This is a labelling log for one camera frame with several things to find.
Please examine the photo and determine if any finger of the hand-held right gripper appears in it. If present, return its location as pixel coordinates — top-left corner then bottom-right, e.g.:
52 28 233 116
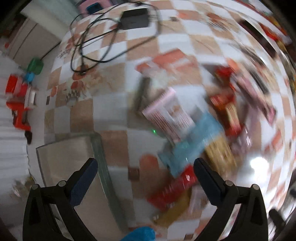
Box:
269 209 287 235

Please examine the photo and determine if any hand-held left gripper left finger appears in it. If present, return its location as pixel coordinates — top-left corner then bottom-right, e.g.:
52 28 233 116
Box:
23 158 98 241

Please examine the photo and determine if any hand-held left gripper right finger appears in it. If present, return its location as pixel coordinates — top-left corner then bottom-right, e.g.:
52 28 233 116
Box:
193 158 269 241

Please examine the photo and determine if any clear plastic storage bin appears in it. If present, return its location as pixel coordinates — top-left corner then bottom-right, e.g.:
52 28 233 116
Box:
36 133 137 241

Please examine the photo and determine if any clear yellow cake packet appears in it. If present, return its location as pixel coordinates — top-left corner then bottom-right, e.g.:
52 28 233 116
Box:
203 136 236 176

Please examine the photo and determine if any mustard yellow snack packet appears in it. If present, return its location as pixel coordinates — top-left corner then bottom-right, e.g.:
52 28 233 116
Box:
153 190 192 229

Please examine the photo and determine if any long red snack packet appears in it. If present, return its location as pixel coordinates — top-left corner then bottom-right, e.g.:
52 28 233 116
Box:
148 166 199 211

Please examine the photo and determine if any light blue snack packet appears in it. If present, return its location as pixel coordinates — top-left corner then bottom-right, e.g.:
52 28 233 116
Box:
158 112 223 176

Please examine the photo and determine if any red and yellow snack packet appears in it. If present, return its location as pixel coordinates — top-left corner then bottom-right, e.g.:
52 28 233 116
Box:
225 102 244 137

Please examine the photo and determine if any blue cloth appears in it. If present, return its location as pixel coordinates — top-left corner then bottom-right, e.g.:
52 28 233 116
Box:
121 227 155 241

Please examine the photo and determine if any pink striped snack packet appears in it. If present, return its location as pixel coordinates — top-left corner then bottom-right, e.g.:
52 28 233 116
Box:
141 88 197 144

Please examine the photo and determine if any red triangular snack packet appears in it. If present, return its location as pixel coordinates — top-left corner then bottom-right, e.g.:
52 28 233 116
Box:
209 93 235 109

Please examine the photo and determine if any pink and dark snack packet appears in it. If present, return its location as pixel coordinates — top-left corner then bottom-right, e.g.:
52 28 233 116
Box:
231 72 277 123

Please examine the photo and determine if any green plastic toy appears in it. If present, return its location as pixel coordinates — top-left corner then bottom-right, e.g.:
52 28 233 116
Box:
26 58 44 75

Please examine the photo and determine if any white cabinet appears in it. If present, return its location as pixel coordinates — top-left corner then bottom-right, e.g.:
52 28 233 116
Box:
11 0 79 67

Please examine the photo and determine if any checked printed tablecloth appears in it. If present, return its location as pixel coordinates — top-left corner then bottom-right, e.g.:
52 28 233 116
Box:
44 0 296 241

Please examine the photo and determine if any black power adapter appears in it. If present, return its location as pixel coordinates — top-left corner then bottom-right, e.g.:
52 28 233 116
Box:
119 8 149 30

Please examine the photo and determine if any pink box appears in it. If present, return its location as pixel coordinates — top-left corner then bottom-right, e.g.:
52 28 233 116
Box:
77 0 114 14

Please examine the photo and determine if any thin black cable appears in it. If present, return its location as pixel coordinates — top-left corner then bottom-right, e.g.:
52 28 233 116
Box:
69 1 162 76

